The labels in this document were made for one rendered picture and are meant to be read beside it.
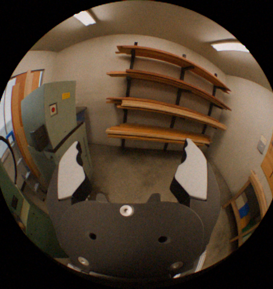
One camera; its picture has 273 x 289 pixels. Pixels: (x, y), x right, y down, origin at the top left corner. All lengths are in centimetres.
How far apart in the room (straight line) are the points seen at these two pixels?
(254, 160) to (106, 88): 338
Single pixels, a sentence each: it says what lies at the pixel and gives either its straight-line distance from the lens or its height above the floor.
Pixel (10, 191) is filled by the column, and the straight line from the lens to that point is 86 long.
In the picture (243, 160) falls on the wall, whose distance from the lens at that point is 254.
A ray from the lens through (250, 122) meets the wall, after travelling 256.
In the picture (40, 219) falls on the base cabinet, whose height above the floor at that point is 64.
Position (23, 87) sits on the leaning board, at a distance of 229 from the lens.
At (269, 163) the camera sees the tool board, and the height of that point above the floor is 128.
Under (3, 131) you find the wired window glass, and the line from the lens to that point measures 225.
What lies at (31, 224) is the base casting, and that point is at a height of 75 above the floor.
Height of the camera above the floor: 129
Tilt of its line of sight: 32 degrees down
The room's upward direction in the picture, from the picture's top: 9 degrees clockwise
